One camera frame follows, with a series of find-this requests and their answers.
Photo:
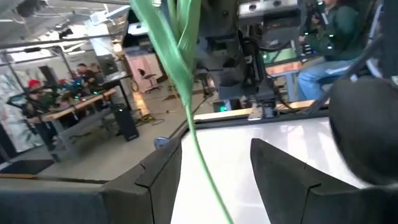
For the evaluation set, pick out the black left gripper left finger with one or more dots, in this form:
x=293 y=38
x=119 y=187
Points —
x=124 y=205

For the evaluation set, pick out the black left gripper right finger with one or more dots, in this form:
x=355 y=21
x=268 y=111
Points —
x=295 y=202

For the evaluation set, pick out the black artificial tulip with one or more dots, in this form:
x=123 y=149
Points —
x=367 y=130

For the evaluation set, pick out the pink artificial tulip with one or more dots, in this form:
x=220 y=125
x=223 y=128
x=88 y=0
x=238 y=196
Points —
x=174 y=56

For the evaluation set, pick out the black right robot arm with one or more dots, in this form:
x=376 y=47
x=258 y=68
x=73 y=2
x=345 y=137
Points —
x=236 y=90

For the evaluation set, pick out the black computer tower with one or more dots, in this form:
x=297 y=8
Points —
x=126 y=123

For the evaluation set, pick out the wooden workbench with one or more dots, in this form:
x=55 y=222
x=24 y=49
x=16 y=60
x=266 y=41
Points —
x=77 y=105

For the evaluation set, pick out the black office chair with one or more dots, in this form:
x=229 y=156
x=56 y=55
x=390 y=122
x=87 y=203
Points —
x=149 y=77

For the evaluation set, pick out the person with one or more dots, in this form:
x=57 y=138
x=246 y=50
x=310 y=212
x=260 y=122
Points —
x=85 y=74
x=40 y=102
x=335 y=37

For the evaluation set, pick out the silver depth camera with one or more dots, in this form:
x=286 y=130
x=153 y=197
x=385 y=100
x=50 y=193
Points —
x=267 y=6

